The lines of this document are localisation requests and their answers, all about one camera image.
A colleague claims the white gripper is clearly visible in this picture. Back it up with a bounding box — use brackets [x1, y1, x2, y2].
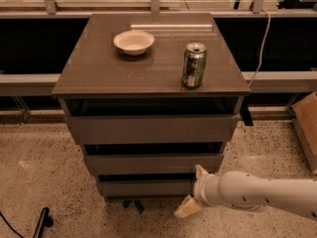
[174, 165, 221, 218]

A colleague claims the grey drawer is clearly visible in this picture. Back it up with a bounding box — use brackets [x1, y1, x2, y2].
[66, 115, 240, 145]
[84, 154, 224, 176]
[96, 179, 194, 197]

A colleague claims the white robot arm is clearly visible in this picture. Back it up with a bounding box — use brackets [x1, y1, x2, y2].
[174, 165, 317, 220]

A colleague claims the grey top drawer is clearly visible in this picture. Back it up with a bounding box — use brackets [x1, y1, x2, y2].
[66, 115, 240, 145]

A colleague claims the grey bottom drawer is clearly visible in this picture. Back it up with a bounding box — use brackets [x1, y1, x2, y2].
[96, 179, 194, 197]

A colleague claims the grey drawer cabinet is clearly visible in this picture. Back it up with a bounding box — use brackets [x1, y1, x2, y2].
[52, 12, 252, 205]

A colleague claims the green soda can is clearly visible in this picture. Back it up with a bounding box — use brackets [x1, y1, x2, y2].
[181, 43, 207, 88]

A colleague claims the cardboard box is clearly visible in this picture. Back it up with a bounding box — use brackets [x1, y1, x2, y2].
[292, 92, 317, 174]

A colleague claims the black stand foot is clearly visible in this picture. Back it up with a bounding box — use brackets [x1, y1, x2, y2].
[33, 207, 53, 238]

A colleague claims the white paper bowl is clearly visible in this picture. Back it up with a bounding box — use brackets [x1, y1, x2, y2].
[114, 30, 155, 56]

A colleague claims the white cable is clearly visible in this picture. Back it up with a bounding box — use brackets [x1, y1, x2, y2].
[248, 8, 271, 87]

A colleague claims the grey metal rail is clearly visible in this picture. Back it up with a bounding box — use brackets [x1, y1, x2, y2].
[0, 71, 317, 96]

